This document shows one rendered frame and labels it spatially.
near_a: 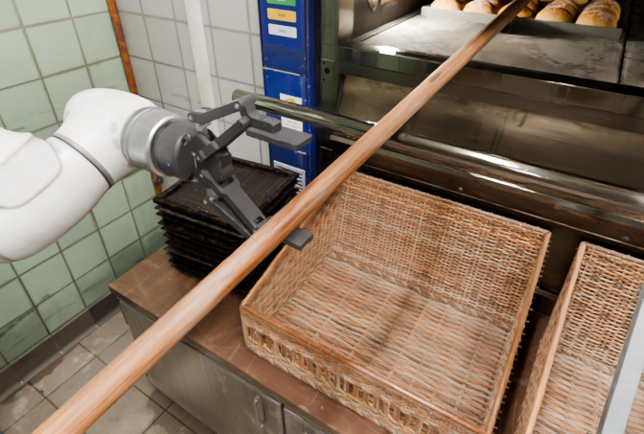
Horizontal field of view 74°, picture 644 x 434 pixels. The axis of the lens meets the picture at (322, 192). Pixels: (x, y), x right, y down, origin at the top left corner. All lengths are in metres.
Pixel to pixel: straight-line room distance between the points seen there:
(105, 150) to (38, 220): 0.12
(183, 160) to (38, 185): 0.17
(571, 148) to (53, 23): 1.49
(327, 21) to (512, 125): 0.51
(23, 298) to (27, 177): 1.29
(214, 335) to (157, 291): 0.24
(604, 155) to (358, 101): 0.57
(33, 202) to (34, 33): 1.06
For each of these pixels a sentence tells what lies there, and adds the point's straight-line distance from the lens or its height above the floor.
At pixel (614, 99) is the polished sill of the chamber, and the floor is 1.17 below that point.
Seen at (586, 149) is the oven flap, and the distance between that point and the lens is 1.05.
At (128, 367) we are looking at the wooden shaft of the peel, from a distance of 0.45.
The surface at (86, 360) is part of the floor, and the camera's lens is 2.01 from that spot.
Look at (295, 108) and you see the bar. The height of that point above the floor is 1.17.
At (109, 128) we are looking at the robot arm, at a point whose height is 1.22.
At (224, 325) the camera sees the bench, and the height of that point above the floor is 0.58.
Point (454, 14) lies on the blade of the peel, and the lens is 1.47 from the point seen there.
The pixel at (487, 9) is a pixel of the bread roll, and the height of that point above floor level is 1.22.
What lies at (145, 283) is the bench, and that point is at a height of 0.58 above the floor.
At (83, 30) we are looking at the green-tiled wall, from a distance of 1.71.
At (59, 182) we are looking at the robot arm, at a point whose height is 1.18.
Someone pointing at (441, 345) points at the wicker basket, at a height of 0.59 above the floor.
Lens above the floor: 1.47
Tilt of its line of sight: 34 degrees down
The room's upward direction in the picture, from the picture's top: straight up
